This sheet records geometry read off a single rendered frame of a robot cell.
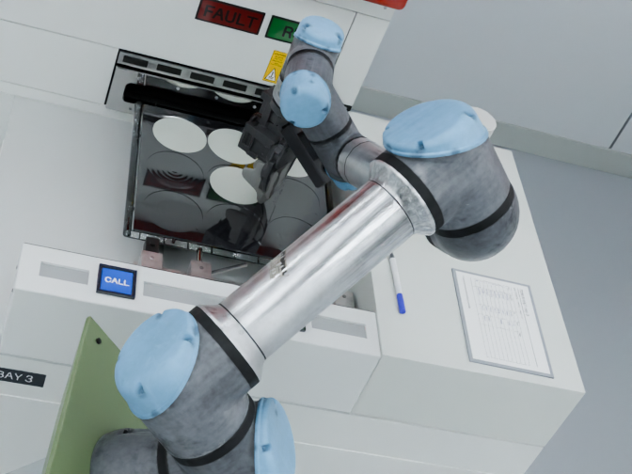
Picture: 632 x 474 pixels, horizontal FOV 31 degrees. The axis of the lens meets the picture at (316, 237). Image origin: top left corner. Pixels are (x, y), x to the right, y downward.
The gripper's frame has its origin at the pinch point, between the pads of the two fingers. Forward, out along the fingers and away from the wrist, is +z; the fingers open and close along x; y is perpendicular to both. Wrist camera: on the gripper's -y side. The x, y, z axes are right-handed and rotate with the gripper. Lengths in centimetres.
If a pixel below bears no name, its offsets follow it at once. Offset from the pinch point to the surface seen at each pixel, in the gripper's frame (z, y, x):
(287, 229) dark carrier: 1.4, -6.5, 1.7
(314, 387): 4.6, -29.0, 24.5
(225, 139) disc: 1.3, 15.3, -8.5
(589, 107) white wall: 67, -12, -228
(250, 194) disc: 1.2, 3.1, 0.0
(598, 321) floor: 91, -58, -157
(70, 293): -4.7, 3.1, 48.0
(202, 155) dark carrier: 1.3, 14.9, -0.9
